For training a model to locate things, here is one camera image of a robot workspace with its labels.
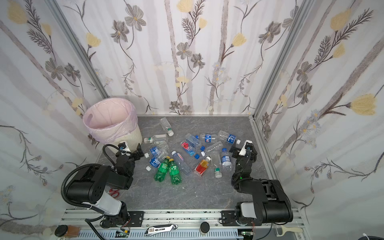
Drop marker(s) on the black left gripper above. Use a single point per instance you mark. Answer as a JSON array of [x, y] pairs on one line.
[[135, 154]]

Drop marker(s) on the blue label water bottle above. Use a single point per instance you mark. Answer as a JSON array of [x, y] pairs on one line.
[[226, 160]]

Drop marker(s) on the pepsi label clear bottle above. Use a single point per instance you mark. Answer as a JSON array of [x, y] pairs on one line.
[[208, 138]]

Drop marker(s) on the clear bottle green white cap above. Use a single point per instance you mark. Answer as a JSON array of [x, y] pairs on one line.
[[167, 126]]

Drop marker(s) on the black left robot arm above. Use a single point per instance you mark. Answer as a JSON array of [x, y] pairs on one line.
[[85, 187]]

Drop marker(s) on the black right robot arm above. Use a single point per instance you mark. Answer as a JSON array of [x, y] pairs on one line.
[[269, 204]]

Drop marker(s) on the cream bin with pink liner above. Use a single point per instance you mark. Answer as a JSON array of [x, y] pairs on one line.
[[112, 121]]

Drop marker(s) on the ribbed clear bottle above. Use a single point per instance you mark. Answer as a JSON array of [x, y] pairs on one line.
[[218, 146]]

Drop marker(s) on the small blue label bottle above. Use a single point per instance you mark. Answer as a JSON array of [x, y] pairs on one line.
[[153, 163]]

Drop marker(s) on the green soda bottle left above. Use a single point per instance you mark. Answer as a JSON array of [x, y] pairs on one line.
[[162, 170]]

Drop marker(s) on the green soda bottle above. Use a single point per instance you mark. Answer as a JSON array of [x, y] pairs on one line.
[[162, 170], [174, 172]]

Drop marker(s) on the green soda bottle right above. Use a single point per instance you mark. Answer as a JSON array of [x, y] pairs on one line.
[[174, 172]]

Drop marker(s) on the orange red liquid bottle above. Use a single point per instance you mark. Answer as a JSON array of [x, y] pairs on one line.
[[203, 166]]

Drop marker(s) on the red scissors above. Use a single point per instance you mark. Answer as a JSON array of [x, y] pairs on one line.
[[115, 193]]

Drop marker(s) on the pink label blue bottle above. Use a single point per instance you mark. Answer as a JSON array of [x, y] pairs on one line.
[[190, 150]]

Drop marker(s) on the tall clear blue bottle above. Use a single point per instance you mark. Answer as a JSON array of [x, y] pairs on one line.
[[183, 166]]

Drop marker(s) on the silver adjustable wrench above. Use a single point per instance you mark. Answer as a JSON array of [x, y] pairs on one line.
[[160, 229]]

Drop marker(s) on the black round knob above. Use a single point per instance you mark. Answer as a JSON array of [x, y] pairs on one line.
[[204, 228]]

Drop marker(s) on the white vegetable peeler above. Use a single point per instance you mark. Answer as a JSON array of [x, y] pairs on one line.
[[281, 230]]

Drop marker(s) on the black lid brown jar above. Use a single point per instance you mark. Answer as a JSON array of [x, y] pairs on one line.
[[67, 231]]

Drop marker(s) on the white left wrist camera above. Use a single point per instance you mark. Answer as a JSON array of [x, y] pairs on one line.
[[123, 147]]

